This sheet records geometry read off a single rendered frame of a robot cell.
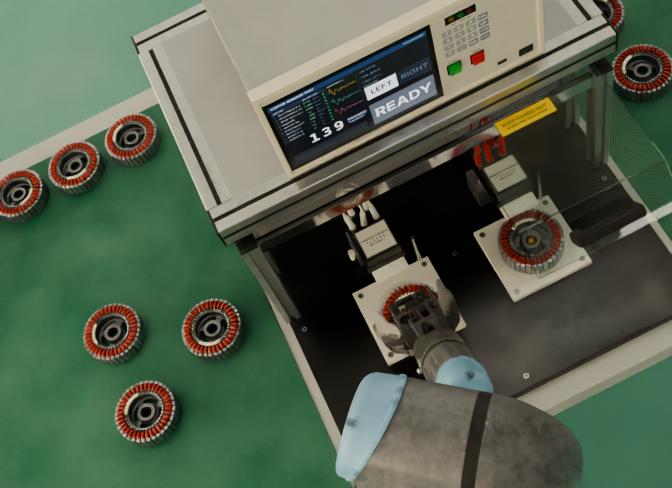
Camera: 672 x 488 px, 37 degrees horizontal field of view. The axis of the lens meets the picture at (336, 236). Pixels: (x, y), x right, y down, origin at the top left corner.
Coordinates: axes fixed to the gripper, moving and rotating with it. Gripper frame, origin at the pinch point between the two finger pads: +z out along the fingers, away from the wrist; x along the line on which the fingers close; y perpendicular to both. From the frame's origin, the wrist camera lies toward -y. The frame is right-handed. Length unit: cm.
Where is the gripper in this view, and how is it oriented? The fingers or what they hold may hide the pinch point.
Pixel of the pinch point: (412, 311)
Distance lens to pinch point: 168.4
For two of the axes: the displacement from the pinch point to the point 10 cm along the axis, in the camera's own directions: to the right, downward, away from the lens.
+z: -1.7, -3.0, 9.4
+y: -4.1, -8.4, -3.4
